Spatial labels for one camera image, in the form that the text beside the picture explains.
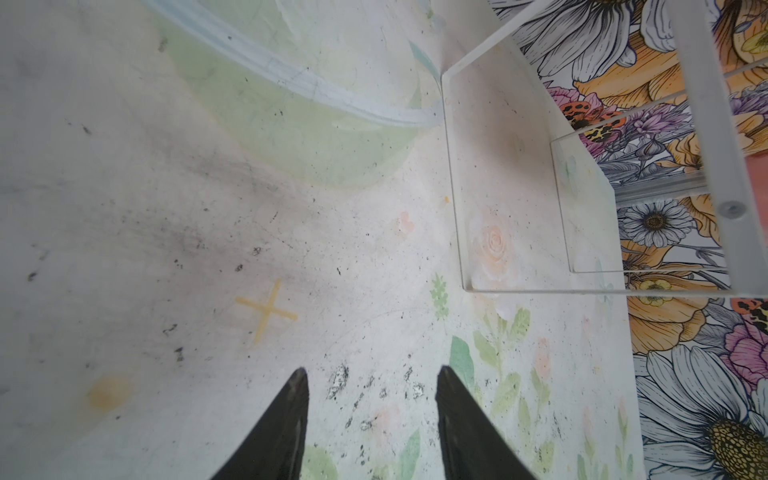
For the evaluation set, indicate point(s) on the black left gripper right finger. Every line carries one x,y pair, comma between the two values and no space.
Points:
471,447

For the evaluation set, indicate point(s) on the bamboo two-tier shelf white frame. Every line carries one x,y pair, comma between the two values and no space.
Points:
588,232

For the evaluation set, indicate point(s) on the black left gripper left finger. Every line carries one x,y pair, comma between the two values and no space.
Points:
274,447

